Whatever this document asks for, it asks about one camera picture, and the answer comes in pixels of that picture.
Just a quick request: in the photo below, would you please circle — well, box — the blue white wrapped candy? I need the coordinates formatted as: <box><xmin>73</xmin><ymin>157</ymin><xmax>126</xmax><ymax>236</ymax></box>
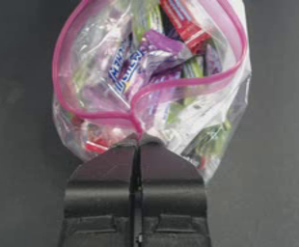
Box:
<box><xmin>105</xmin><ymin>47</ymin><xmax>145</xmax><ymax>95</ymax></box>

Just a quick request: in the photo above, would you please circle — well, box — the green wrapped candy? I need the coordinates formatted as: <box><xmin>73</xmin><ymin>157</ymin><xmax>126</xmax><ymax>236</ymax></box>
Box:
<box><xmin>130</xmin><ymin>0</ymin><xmax>165</xmax><ymax>43</ymax></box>

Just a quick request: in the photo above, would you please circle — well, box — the clear bag with pink zip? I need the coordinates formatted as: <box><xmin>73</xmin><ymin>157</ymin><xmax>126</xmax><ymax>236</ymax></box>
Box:
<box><xmin>50</xmin><ymin>0</ymin><xmax>253</xmax><ymax>181</ymax></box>

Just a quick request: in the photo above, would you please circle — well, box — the red wrapped candy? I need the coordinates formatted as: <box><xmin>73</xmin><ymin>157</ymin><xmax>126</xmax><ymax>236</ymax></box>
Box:
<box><xmin>158</xmin><ymin>0</ymin><xmax>212</xmax><ymax>55</ymax></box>

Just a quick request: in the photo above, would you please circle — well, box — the purple wrapped candy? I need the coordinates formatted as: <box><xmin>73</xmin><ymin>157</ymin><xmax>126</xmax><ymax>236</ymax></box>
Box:
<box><xmin>137</xmin><ymin>29</ymin><xmax>186</xmax><ymax>75</ymax></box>

